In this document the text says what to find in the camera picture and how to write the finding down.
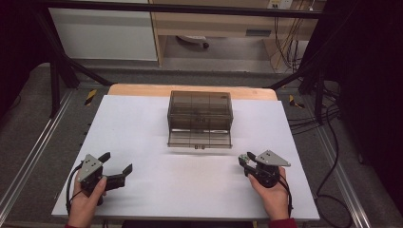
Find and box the white wall outlet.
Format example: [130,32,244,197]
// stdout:
[267,0,294,10]

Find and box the black metal stand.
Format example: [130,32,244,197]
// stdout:
[268,61,328,125]
[34,9,114,119]

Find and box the yellow black tape strip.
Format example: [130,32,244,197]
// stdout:
[288,94,306,109]
[84,88,98,107]

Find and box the person's left hand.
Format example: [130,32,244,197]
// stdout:
[67,176,108,228]

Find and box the wooden desk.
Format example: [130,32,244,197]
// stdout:
[148,0,327,74]

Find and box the person's right hand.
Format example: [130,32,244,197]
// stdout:
[247,166,291,221]

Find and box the right hand-held gripper cable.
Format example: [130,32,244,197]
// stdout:
[278,174,295,219]

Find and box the wooden table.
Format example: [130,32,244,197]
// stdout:
[107,83,278,102]

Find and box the long black floor cable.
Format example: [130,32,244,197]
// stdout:
[314,104,354,228]

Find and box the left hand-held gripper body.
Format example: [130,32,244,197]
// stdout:
[76,154,108,207]

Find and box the hand-held gripper cable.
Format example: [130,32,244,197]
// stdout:
[65,163,84,217]
[278,174,295,219]

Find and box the hanging cable bundle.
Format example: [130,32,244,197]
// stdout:
[270,15,306,72]

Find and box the aluminium rail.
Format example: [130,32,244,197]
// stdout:
[312,125,373,228]
[0,89,76,217]

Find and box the black curtain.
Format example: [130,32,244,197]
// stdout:
[303,0,403,217]
[0,0,52,116]

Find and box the white board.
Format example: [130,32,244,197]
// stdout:
[51,94,321,221]

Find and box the office chair base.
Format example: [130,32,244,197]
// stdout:
[175,34,211,50]

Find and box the black metal frame bar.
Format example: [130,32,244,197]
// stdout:
[31,0,336,19]

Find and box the white cabinet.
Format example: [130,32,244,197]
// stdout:
[48,8,159,62]

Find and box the black floor cable bundle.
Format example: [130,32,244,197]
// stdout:
[288,106,342,135]

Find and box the left hand-held gripper cable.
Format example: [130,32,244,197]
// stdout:
[65,163,84,217]

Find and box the smoky plastic drawer cabinet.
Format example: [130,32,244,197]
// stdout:
[166,90,234,134]

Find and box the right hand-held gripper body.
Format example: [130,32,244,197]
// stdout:
[250,149,292,188]

